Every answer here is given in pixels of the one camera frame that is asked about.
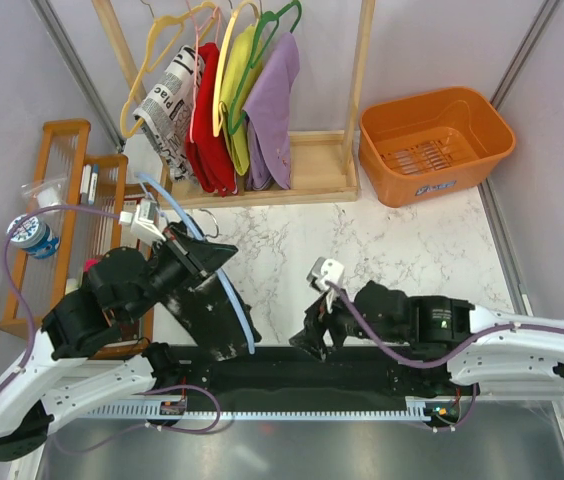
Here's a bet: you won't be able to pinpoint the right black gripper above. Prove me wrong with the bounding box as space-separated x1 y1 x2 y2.
288 281 406 362

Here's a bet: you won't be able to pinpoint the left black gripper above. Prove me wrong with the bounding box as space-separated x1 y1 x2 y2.
124 225 239 323

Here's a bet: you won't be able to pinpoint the black white-stained trousers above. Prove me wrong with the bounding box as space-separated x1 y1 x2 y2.
160 274 249 361

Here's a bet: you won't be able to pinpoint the light blue hanger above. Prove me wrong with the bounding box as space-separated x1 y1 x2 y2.
135 172 256 355

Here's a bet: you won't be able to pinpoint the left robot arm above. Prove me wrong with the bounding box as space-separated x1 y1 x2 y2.
0 222 257 462

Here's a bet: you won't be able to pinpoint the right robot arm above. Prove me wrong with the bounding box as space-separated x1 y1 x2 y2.
289 281 564 394

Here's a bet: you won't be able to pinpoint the pink hanger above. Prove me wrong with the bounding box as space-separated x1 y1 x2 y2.
186 1 221 143

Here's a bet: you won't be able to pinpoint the red garment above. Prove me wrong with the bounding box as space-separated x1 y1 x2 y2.
185 42 237 197

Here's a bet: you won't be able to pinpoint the purple garment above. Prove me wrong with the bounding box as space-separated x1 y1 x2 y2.
243 33 300 190

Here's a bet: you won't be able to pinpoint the orange wooden shelf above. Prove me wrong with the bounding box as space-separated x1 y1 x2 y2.
11 119 150 324

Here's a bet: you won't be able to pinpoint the white marker pens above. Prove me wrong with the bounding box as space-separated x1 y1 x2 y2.
80 164 99 206

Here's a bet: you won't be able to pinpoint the wooden clothes rack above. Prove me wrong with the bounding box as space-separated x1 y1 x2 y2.
93 1 375 208

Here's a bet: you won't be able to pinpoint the newspaper print garment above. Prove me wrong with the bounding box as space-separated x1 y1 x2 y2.
133 45 203 182

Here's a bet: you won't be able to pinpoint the clear plastic bag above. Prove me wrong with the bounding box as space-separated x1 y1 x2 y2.
20 176 68 213

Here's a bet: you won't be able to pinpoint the blue white round tin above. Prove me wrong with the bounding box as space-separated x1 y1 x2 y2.
6 215 60 260

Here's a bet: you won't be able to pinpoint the yellow-green garment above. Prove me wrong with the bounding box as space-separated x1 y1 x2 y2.
220 25 262 175

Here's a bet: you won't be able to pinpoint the orange plastic basket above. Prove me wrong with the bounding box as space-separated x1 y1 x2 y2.
359 87 516 208

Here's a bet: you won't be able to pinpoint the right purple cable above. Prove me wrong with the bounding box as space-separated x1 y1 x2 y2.
325 280 564 370

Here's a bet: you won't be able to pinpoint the purple cable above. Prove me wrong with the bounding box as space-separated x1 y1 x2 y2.
325 280 564 370
0 204 123 441

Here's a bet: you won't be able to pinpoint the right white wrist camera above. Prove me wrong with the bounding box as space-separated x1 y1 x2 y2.
307 257 345 313

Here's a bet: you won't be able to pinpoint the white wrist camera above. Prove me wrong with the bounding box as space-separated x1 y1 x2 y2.
118 198 166 246
307 257 345 313

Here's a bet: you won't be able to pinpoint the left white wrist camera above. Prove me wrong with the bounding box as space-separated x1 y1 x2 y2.
118 198 166 246

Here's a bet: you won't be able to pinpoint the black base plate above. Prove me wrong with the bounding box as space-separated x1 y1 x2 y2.
143 343 475 414

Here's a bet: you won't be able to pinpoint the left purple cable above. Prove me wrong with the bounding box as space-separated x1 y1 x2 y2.
0 204 123 441

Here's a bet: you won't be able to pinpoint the white cable duct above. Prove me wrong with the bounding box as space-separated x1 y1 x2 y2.
78 398 431 422

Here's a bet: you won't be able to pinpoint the aluminium frame rail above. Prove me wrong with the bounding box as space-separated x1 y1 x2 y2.
479 384 564 401

